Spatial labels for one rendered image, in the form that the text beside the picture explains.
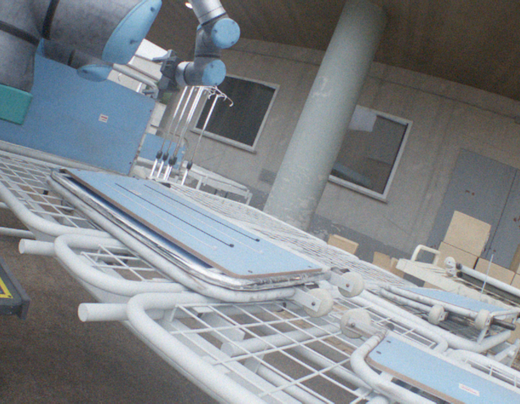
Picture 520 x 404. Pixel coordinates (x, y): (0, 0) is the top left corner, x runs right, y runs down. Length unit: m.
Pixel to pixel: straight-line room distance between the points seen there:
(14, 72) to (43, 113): 0.84
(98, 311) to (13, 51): 0.46
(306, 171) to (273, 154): 2.95
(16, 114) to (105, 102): 0.97
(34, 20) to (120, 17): 0.16
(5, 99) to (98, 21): 0.21
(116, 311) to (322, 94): 4.86
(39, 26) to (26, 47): 0.04
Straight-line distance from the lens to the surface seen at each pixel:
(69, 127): 1.70
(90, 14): 0.80
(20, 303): 0.95
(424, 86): 7.45
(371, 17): 5.74
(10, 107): 0.81
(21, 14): 0.83
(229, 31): 1.38
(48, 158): 1.69
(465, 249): 4.25
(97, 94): 1.73
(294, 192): 5.22
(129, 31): 0.80
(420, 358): 0.83
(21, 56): 0.83
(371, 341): 0.81
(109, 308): 0.68
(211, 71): 1.48
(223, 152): 8.78
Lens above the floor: 0.73
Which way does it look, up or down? 4 degrees down
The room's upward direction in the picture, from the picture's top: 22 degrees clockwise
